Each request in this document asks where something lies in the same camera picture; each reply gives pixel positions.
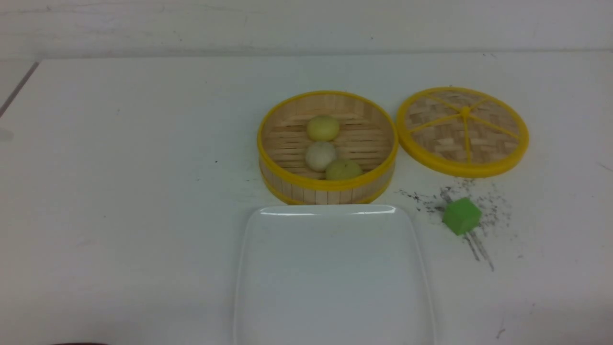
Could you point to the white steamed bun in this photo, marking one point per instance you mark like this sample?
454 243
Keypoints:
319 155

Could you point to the greenish yellow steamed bun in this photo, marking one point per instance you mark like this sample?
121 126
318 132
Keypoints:
342 169

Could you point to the white rectangular plate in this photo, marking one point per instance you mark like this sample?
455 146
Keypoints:
332 275

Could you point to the bamboo steamer basket yellow rims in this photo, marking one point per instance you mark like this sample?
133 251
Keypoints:
368 136

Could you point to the green cube block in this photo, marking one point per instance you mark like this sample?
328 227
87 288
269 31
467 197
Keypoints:
462 216

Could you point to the bamboo steamer lid yellow rim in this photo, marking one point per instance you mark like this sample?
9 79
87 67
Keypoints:
461 132

